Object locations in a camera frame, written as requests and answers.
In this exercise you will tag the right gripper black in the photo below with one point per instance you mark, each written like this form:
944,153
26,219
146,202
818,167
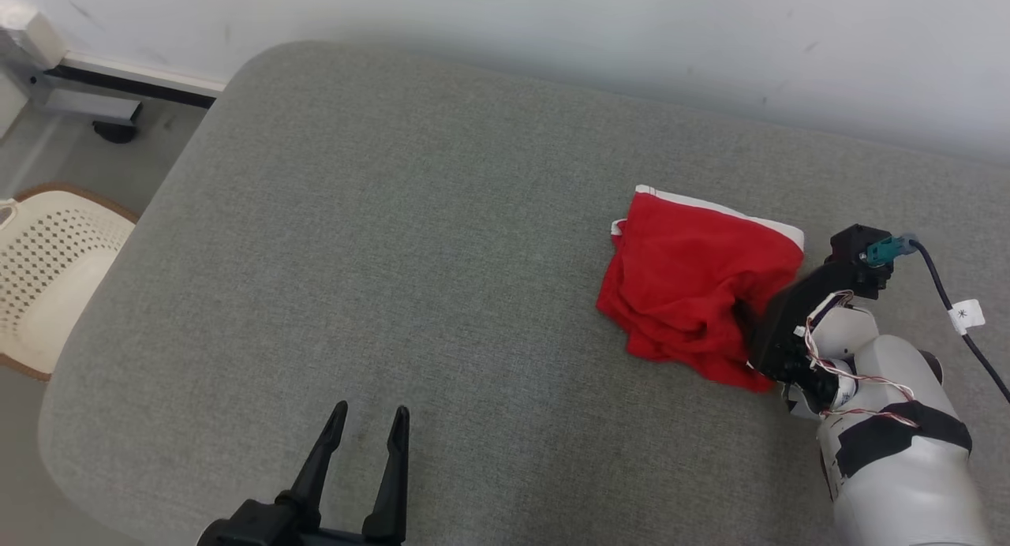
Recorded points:
785,325

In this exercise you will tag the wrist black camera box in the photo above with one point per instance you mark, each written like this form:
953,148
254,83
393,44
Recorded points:
245,526
852,250

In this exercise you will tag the white and black baseboard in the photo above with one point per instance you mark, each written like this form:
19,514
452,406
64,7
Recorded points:
134,79

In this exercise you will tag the grey fabric sofa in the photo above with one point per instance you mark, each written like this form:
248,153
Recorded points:
394,254

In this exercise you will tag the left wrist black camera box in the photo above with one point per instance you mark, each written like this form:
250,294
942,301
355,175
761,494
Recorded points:
245,526

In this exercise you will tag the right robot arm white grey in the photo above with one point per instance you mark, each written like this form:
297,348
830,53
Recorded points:
899,483

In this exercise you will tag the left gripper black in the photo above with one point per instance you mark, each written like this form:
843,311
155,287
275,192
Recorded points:
339,538

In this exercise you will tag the grey metal table frame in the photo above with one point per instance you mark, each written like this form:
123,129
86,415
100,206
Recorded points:
79,104

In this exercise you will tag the white perforated laundry basket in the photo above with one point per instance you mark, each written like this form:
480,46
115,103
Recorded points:
55,278

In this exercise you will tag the red garment with white band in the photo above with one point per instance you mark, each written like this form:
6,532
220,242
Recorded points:
686,286

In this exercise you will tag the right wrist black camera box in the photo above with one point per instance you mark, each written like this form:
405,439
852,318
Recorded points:
852,250

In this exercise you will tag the black round frame foot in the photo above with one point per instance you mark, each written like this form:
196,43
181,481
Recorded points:
116,132

